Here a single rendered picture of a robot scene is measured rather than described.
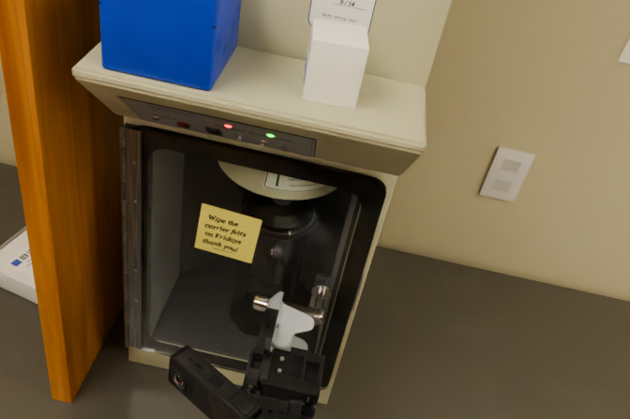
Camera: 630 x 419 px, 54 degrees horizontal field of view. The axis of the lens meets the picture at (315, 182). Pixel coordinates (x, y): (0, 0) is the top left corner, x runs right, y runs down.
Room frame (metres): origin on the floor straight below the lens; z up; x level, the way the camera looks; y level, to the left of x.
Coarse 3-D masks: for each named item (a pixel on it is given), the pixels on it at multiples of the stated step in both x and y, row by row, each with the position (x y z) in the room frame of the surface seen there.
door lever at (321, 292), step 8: (312, 288) 0.56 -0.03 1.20; (320, 288) 0.56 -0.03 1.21; (328, 288) 0.56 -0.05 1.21; (256, 296) 0.52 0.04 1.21; (264, 296) 0.53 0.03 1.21; (320, 296) 0.55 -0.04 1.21; (328, 296) 0.56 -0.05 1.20; (256, 304) 0.51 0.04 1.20; (264, 304) 0.52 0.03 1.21; (288, 304) 0.52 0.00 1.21; (296, 304) 0.52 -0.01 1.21; (320, 304) 0.53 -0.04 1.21; (304, 312) 0.51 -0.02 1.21; (312, 312) 0.52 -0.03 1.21; (320, 312) 0.52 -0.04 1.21; (320, 320) 0.51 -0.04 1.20
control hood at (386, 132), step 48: (96, 48) 0.51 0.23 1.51; (240, 48) 0.57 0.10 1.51; (96, 96) 0.50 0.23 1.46; (144, 96) 0.47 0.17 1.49; (192, 96) 0.46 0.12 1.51; (240, 96) 0.48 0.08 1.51; (288, 96) 0.49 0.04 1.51; (384, 96) 0.53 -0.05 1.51; (336, 144) 0.49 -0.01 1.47; (384, 144) 0.46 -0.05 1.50
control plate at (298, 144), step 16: (144, 112) 0.52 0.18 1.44; (160, 112) 0.51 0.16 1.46; (176, 112) 0.50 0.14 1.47; (192, 112) 0.49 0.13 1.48; (192, 128) 0.54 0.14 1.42; (224, 128) 0.51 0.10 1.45; (240, 128) 0.50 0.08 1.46; (256, 128) 0.49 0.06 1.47; (272, 144) 0.53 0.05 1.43; (288, 144) 0.52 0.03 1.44; (304, 144) 0.51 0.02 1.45
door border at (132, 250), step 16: (128, 128) 0.57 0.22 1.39; (160, 128) 0.58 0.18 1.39; (128, 144) 0.57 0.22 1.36; (128, 160) 0.57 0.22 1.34; (128, 176) 0.57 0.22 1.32; (128, 192) 0.57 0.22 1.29; (128, 208) 0.57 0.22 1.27; (128, 224) 0.57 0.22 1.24; (128, 240) 0.57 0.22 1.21; (128, 256) 0.57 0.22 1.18; (128, 272) 0.57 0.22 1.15; (128, 288) 0.57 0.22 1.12; (128, 304) 0.57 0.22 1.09
